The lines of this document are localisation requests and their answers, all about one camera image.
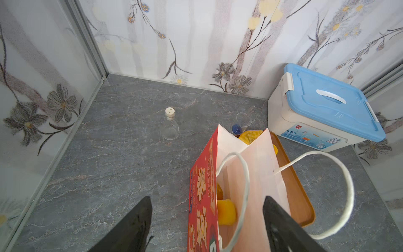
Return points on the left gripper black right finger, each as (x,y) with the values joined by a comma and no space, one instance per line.
(284,234)

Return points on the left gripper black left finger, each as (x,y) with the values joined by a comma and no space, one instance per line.
(131,233)

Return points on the red paper gift bag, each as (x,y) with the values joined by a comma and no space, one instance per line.
(245,174)

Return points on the yellow ridged bread roll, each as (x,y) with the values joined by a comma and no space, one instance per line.
(250,136)

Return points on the brown wooden tray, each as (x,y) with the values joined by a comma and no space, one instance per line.
(301,208)

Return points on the small glass flask with cork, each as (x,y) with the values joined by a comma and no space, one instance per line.
(170,128)

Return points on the blue lid storage box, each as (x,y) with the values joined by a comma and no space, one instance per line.
(320,112)

